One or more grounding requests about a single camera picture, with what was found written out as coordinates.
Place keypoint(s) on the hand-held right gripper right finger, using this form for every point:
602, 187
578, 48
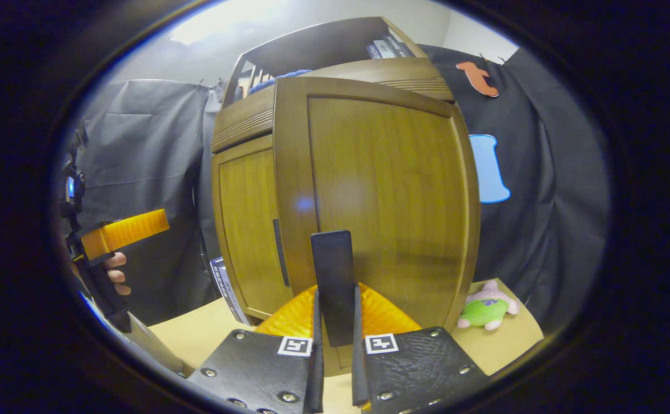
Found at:
359, 374

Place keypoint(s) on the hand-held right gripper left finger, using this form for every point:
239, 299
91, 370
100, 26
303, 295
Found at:
317, 379

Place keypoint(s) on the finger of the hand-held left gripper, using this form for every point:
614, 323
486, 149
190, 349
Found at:
127, 230

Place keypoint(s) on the wooden double-door shoe cabinet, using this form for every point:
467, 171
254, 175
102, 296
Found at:
311, 49

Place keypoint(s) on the dark printed box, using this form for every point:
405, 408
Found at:
225, 287

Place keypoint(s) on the green pink plush toy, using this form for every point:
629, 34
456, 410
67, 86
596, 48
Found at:
484, 310

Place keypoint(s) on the blue towel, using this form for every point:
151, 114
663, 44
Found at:
271, 80

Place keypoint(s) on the black backdrop cloth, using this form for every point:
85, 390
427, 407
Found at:
542, 172

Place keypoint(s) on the grey spine book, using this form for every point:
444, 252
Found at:
381, 50

